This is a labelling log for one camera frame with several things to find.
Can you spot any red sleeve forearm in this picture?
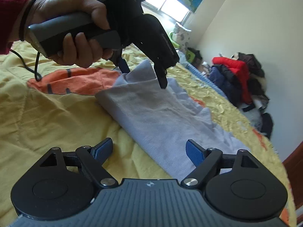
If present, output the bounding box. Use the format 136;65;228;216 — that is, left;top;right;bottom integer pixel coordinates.
1;0;29;54

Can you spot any yellow carrot-print bedsheet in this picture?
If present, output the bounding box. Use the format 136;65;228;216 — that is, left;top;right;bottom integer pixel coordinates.
1;42;291;226

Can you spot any window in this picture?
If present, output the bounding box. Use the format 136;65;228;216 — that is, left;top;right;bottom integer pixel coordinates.
143;0;190;23

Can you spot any floral pillow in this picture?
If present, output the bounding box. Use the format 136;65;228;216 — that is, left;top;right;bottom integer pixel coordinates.
172;22;192;49

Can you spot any person's left hand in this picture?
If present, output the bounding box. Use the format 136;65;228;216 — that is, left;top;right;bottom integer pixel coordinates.
9;0;114;69

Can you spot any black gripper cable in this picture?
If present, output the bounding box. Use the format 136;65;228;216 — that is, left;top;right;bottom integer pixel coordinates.
9;48;43;82

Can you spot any green plastic stool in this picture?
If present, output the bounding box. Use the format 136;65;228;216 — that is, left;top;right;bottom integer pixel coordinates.
169;31;195;63

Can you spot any brown wooden door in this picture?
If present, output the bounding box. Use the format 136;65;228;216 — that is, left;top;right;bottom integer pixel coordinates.
283;142;303;224

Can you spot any blue knitted blanket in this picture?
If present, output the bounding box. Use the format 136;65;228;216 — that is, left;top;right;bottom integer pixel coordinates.
177;50;227;99

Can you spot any lavender long-sleeve shirt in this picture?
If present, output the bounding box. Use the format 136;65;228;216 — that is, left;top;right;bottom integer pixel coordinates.
95;59;247;180

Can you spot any red and navy jackets pile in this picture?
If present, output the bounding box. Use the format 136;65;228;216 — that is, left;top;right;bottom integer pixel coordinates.
201;52;274;139

